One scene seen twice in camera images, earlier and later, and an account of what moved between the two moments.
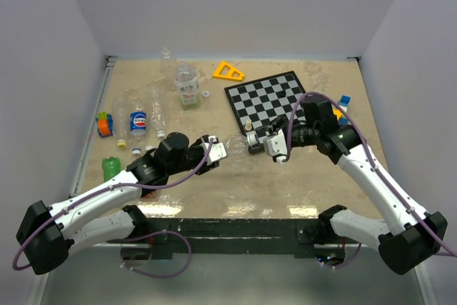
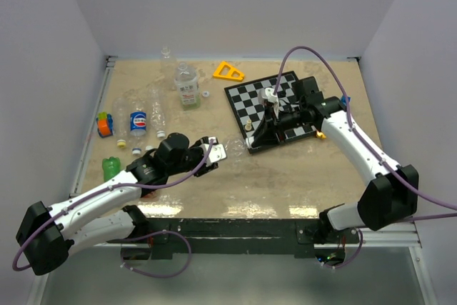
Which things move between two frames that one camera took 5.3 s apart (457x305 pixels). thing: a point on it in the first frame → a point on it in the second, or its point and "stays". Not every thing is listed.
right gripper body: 304,135 → 288,119
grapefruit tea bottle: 187,82 stays
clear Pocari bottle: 168,68 stays
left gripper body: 195,153 stays
